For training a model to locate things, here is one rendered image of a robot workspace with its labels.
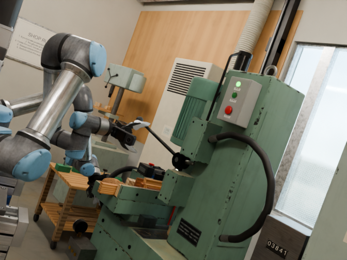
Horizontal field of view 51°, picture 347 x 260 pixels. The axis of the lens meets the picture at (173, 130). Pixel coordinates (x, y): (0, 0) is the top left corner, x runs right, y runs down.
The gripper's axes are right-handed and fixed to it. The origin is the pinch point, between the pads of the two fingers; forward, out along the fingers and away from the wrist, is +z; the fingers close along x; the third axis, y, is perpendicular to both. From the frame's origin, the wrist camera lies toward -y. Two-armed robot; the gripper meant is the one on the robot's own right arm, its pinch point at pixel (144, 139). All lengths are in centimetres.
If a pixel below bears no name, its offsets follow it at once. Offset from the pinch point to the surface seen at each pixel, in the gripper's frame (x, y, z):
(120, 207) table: 22.3, -24.7, -15.1
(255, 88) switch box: -41, -47, -1
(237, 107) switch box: -33, -47, -4
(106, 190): 17.9, -20.5, -21.5
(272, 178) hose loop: -19, -70, -2
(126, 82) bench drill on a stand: 4, 193, 91
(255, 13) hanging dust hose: -100, 98, 122
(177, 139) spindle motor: -8.7, -16.4, 3.9
